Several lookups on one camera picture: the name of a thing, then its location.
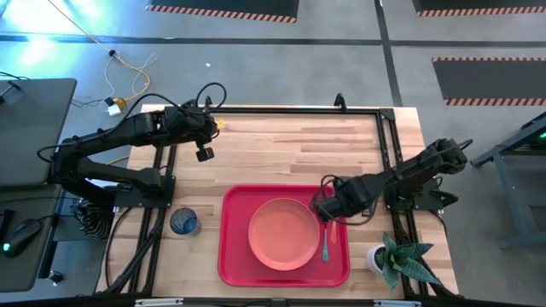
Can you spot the black aluminium table frame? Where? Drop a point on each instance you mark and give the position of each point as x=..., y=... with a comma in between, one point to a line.
x=298, y=111

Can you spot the white plant pot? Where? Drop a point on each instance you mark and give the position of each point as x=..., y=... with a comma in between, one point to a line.
x=373, y=260

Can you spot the black hazard-striped floor mat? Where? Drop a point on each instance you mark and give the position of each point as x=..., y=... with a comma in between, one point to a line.
x=222, y=6
x=482, y=5
x=490, y=79

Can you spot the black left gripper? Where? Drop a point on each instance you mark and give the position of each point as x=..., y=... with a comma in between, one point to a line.
x=196, y=125

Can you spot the white power adapter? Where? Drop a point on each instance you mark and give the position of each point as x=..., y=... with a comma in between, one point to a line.
x=114, y=108

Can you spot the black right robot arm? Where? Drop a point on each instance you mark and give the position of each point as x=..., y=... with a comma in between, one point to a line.
x=409, y=170

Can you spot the black computer mouse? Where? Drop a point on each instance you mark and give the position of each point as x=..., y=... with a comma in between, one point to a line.
x=21, y=236

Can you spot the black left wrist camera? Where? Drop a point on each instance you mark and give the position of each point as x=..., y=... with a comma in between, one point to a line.
x=205, y=154

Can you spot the blue transparent cup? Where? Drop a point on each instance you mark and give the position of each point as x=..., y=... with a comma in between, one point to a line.
x=184, y=221

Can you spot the dark grey desk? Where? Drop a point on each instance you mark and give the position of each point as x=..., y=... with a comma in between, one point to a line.
x=30, y=128

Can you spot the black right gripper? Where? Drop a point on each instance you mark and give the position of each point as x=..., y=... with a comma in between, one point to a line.
x=347, y=198

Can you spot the red plastic tray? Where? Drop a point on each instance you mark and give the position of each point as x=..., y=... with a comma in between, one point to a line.
x=239, y=264

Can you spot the green leafy plant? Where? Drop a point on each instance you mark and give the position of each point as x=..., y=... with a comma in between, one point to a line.
x=405, y=260

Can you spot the orange round plate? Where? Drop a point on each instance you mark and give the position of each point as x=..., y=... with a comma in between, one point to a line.
x=283, y=234

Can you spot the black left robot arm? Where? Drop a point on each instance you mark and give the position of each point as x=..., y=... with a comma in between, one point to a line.
x=106, y=136

